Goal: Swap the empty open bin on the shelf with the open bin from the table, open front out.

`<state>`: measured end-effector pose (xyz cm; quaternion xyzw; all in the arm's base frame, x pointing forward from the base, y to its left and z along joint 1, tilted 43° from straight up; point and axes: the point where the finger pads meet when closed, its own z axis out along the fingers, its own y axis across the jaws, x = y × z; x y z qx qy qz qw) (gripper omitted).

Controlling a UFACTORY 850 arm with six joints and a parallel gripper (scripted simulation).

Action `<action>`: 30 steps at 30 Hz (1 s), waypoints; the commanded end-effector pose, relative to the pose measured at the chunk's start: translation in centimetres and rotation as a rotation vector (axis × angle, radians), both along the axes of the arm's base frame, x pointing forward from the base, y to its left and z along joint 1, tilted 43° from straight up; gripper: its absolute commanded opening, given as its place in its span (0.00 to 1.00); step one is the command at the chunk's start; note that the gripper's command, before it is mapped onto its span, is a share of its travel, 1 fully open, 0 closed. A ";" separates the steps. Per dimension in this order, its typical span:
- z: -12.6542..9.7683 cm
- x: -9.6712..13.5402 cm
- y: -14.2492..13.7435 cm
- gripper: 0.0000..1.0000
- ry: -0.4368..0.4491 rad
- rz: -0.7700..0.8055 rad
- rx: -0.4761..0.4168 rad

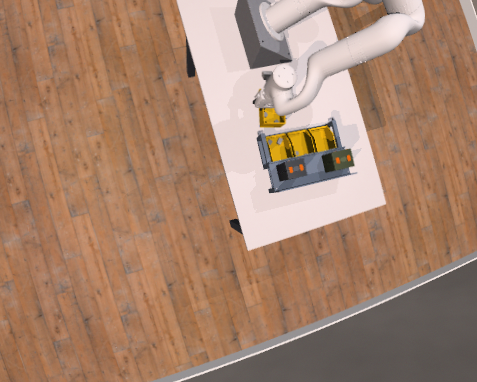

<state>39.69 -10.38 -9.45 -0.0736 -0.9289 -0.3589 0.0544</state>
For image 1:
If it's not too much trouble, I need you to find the dark grey metal shelf rack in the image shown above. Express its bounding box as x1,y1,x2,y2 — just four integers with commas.
256,117,358,193

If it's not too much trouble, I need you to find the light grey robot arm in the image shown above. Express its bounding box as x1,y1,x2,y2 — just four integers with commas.
259,0,425,116

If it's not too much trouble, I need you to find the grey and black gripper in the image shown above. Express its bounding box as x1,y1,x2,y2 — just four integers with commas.
253,88,274,111

